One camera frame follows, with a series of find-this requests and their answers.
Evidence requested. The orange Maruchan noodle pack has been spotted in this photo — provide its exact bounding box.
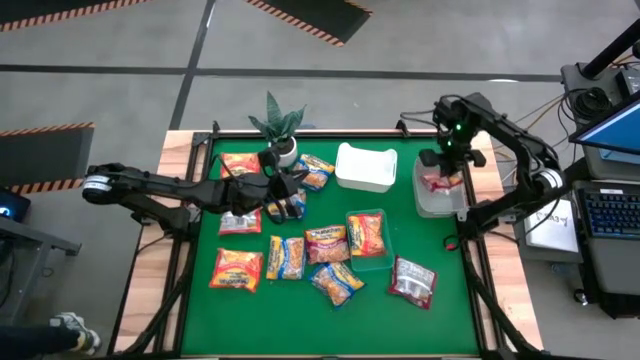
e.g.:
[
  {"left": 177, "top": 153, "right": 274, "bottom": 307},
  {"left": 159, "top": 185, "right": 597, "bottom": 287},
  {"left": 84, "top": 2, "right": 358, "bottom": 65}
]
[
  {"left": 347, "top": 212, "right": 387, "bottom": 259},
  {"left": 220, "top": 152, "right": 262, "bottom": 180},
  {"left": 218, "top": 209, "right": 263, "bottom": 236},
  {"left": 208, "top": 247, "right": 265, "bottom": 294}
]

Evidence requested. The monitor with blue screen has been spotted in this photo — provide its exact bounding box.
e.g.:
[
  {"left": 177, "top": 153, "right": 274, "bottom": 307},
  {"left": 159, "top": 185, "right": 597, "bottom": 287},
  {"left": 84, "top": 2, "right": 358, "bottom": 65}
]
[{"left": 568, "top": 99, "right": 640, "bottom": 157}]

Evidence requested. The green plant in white pot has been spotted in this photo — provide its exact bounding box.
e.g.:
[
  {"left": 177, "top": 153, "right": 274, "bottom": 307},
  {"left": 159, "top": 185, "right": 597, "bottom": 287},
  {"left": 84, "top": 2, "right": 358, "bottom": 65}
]
[{"left": 248, "top": 90, "right": 307, "bottom": 168}]

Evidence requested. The coiled black cable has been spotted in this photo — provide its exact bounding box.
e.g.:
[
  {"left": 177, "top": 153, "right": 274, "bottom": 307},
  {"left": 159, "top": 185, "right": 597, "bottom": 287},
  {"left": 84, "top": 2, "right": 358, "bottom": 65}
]
[{"left": 572, "top": 87, "right": 614, "bottom": 121}]

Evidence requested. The person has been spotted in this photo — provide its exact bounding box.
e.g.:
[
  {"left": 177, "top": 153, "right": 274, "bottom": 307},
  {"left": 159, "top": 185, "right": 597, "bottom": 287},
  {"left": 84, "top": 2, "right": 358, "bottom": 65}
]
[{"left": 0, "top": 312, "right": 103, "bottom": 360}]

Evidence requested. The black hazard-striped floor mat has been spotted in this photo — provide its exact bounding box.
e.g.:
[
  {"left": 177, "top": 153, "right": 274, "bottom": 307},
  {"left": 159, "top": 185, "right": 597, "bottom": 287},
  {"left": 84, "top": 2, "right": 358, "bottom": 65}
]
[
  {"left": 243, "top": 0, "right": 373, "bottom": 49},
  {"left": 0, "top": 121, "right": 96, "bottom": 196},
  {"left": 0, "top": 0, "right": 147, "bottom": 34}
]

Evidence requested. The red Maruchan noodle pack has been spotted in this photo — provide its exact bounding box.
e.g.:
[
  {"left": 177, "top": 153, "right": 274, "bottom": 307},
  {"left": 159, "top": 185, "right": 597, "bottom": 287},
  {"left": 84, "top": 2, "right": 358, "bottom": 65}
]
[
  {"left": 387, "top": 255, "right": 439, "bottom": 311},
  {"left": 303, "top": 224, "right": 351, "bottom": 265},
  {"left": 420, "top": 170, "right": 465, "bottom": 195}
]

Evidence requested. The black backlit keyboard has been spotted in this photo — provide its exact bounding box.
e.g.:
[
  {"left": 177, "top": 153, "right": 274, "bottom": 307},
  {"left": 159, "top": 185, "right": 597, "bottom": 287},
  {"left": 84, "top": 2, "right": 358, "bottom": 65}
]
[{"left": 578, "top": 187, "right": 640, "bottom": 240}]

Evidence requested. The small white board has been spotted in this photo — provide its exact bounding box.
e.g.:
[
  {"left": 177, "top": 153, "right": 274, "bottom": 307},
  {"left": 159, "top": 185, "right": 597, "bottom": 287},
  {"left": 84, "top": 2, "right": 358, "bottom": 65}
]
[{"left": 522, "top": 198, "right": 582, "bottom": 254}]

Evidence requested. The blue Maruchan noodle pack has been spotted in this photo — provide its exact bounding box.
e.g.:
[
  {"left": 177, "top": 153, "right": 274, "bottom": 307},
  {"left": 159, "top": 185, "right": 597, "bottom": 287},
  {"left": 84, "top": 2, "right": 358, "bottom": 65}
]
[
  {"left": 265, "top": 235, "right": 307, "bottom": 281},
  {"left": 263, "top": 188, "right": 308, "bottom": 222},
  {"left": 309, "top": 260, "right": 367, "bottom": 308},
  {"left": 294, "top": 153, "right": 337, "bottom": 192}
]

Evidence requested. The green table mat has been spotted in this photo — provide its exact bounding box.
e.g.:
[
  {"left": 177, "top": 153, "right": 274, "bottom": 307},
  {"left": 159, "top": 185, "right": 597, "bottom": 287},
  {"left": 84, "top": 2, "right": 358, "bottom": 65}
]
[{"left": 180, "top": 137, "right": 480, "bottom": 356}]

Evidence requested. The white plastic bin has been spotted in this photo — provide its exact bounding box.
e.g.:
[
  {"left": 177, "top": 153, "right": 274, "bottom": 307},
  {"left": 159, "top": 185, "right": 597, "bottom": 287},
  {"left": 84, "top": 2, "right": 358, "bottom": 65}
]
[{"left": 334, "top": 141, "right": 400, "bottom": 195}]

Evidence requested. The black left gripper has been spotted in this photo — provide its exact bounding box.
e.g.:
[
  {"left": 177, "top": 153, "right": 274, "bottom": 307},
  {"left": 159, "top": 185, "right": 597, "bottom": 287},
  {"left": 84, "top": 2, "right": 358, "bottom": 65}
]
[{"left": 232, "top": 148, "right": 310, "bottom": 224}]

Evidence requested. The grey translucent plastic bin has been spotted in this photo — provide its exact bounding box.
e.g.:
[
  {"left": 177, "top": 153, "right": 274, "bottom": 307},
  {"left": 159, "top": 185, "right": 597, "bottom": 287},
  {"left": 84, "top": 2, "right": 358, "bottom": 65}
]
[{"left": 412, "top": 155, "right": 470, "bottom": 220}]

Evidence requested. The black device with blue light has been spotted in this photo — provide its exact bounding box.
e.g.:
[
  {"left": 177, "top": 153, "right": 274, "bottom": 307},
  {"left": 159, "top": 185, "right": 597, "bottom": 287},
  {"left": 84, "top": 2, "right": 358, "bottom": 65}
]
[{"left": 0, "top": 188, "right": 32, "bottom": 224}]

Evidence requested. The teal translucent plastic bin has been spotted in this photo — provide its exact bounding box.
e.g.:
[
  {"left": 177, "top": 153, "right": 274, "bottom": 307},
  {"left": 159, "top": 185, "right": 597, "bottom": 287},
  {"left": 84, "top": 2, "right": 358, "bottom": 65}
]
[{"left": 345, "top": 208, "right": 396, "bottom": 273}]

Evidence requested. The grey desk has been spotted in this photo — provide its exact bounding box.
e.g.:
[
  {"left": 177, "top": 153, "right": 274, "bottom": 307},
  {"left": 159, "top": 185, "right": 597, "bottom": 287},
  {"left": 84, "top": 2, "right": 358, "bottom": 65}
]
[{"left": 0, "top": 214, "right": 84, "bottom": 360}]

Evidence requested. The black stand pole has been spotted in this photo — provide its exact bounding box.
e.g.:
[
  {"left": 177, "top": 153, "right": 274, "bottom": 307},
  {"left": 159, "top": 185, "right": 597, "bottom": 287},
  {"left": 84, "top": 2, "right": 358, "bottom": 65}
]
[
  {"left": 559, "top": 157, "right": 594, "bottom": 187},
  {"left": 579, "top": 18, "right": 640, "bottom": 80}
]

